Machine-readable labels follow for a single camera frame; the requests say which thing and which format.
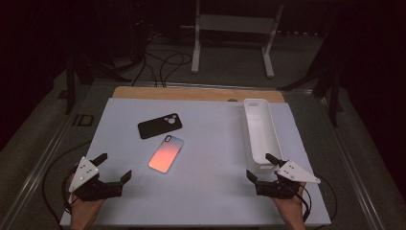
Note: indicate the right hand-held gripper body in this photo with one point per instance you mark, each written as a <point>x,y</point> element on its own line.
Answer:
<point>281,188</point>

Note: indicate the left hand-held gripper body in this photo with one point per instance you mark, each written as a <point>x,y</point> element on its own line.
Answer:
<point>92,190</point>

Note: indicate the white plastic bin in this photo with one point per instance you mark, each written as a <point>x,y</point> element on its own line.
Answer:
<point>260,134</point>

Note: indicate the pink and blue phone case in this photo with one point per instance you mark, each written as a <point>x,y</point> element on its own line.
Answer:
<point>166,155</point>

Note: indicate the black phone case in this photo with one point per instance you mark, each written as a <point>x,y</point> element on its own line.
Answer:
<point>159,126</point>

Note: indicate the person's left hand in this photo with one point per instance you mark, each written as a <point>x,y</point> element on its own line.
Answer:
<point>86,214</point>

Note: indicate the person's right hand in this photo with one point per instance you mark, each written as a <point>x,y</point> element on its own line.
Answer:
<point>288,212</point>

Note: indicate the white table board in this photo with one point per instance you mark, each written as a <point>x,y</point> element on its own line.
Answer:
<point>198,191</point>

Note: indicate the black stand legs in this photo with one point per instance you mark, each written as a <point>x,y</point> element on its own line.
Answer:
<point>71,92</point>
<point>333,102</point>

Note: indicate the white metal stand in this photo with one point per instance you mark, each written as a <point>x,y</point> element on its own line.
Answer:
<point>236,24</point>

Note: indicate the black rectangular floor frame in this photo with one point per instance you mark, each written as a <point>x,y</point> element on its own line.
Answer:
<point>75,120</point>

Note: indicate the metal floor rail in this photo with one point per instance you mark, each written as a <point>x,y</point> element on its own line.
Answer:
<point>38,166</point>
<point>207,85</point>
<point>351,166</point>

